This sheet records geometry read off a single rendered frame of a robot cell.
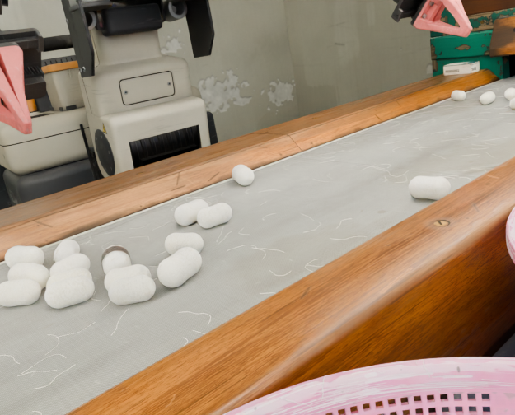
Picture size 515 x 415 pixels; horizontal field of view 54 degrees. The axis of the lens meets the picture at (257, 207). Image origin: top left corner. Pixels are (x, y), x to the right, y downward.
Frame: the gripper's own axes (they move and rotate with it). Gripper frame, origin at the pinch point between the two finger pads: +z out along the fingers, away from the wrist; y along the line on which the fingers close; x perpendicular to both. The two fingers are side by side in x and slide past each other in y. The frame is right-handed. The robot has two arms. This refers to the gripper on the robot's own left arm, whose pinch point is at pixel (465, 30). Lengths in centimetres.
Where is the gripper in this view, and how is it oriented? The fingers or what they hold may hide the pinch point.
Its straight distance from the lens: 83.8
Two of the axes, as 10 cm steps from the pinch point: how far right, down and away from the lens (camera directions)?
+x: -2.9, 6.3, 7.2
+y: 7.5, -3.2, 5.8
